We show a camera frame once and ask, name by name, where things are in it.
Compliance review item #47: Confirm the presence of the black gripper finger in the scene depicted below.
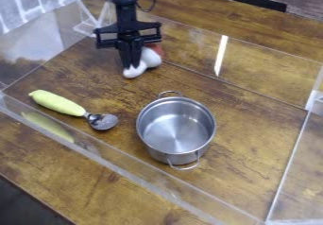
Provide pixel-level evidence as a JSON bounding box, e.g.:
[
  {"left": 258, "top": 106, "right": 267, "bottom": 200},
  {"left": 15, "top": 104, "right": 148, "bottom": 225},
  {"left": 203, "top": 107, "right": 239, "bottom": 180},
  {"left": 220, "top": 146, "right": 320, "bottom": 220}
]
[
  {"left": 118, "top": 41, "right": 131, "bottom": 69},
  {"left": 130, "top": 38, "right": 144, "bottom": 68}
]

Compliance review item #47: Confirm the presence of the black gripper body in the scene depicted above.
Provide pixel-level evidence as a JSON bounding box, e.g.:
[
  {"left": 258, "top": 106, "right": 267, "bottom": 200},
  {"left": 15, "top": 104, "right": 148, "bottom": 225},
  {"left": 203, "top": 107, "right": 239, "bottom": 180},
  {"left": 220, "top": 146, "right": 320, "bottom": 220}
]
[{"left": 94, "top": 4, "right": 162, "bottom": 48}]

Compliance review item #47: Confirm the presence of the red and white toy mushroom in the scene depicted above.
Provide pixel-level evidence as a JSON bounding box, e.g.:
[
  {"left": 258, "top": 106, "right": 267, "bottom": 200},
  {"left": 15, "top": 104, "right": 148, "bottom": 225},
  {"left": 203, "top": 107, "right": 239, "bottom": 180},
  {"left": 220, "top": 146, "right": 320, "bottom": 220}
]
[{"left": 123, "top": 43, "right": 163, "bottom": 78}]

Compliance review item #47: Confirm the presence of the silver metal pot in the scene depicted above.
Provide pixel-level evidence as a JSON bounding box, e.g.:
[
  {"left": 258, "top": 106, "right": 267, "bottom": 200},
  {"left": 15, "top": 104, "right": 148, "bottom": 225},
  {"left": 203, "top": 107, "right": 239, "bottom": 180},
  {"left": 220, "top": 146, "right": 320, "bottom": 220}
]
[{"left": 136, "top": 91, "right": 218, "bottom": 170}]

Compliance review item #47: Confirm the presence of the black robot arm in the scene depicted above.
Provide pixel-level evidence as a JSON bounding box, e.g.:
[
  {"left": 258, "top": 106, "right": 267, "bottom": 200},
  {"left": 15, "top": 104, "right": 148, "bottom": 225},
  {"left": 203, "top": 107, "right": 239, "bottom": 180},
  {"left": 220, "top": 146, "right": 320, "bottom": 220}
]
[{"left": 94, "top": 0, "right": 162, "bottom": 69}]

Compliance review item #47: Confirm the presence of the clear acrylic triangular stand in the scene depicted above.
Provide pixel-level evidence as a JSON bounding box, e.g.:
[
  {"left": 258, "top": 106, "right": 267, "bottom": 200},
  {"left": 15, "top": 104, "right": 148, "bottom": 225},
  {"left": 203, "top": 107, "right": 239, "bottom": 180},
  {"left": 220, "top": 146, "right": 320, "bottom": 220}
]
[{"left": 73, "top": 1, "right": 115, "bottom": 38}]

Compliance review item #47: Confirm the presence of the spoon with yellow-green handle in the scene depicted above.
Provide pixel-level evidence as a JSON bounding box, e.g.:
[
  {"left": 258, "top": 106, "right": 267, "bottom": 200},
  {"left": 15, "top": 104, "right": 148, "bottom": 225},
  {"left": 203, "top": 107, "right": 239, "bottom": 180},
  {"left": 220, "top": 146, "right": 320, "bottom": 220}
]
[{"left": 29, "top": 90, "right": 119, "bottom": 130}]

